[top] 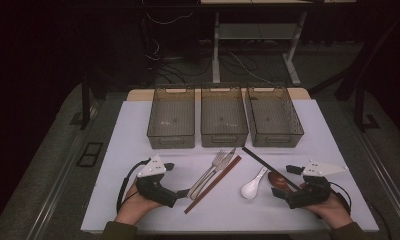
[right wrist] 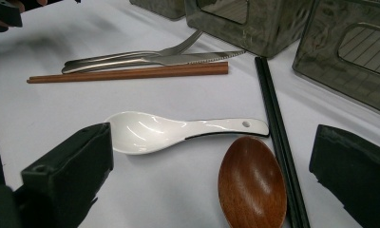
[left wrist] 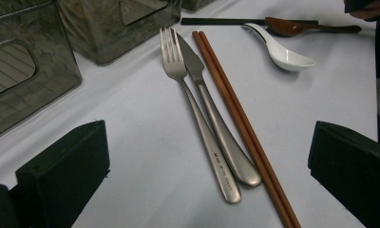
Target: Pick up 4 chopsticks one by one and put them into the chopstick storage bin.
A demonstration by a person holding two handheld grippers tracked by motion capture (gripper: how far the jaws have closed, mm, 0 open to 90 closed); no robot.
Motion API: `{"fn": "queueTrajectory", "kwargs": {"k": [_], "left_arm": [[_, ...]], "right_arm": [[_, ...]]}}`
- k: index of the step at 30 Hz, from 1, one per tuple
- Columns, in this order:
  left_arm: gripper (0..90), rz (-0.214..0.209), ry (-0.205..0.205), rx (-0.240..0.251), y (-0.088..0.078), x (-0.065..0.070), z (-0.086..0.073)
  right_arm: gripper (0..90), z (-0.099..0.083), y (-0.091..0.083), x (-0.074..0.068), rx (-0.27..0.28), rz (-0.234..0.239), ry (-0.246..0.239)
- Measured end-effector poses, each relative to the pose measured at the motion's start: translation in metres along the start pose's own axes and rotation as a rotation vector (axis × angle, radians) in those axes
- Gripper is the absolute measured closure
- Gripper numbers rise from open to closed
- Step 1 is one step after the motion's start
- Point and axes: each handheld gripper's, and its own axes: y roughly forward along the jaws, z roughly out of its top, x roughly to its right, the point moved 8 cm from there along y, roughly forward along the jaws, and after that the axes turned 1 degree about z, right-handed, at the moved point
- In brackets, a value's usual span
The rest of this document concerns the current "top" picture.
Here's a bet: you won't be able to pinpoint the white table cover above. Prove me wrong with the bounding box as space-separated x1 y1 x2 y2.
80 99 380 234

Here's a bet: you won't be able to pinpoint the person's right hand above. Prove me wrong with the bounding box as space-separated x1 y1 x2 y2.
304 192 353 230

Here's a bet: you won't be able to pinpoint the smoky clear plastic bin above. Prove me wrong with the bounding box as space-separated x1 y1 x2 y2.
245 87 305 148
146 87 196 150
200 87 249 148

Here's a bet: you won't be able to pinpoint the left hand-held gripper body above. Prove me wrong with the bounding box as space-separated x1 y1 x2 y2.
135 154 180 209

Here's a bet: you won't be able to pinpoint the right hand-held gripper cable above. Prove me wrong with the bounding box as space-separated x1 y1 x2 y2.
328 181 353 215

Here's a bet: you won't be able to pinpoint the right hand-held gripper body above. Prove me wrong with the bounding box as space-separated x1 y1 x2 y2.
284 159 350 210

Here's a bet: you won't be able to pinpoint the white metal desk frame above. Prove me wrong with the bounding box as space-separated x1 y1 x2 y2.
199 0 358 86

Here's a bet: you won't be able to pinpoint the black floor plate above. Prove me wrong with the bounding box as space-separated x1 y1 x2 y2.
75 141 105 168

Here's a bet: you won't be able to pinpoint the brown wooden spoon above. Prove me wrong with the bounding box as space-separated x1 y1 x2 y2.
267 171 308 194

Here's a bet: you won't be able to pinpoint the black floor cables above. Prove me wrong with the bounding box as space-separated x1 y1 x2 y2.
142 39 272 85

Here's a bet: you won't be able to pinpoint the metal floor rail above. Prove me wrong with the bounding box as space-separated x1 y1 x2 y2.
34 109 101 240
352 128 400 231

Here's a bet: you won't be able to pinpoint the steel table knife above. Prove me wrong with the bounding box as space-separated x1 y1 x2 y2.
189 147 237 201

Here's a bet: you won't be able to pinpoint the brown wooden chopstick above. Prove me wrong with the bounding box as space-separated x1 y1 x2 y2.
185 155 243 215
183 155 241 214

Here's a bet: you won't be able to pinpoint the white ceramic spoon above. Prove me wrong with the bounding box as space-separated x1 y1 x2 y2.
240 166 269 200

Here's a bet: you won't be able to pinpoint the black metal stand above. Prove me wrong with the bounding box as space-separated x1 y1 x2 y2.
79 71 101 131
309 14 400 132

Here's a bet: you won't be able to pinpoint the person's left hand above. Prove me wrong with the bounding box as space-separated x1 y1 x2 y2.
116 181 163 225

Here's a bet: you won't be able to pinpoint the steel fork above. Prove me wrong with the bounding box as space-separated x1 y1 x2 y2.
186 149 227 199

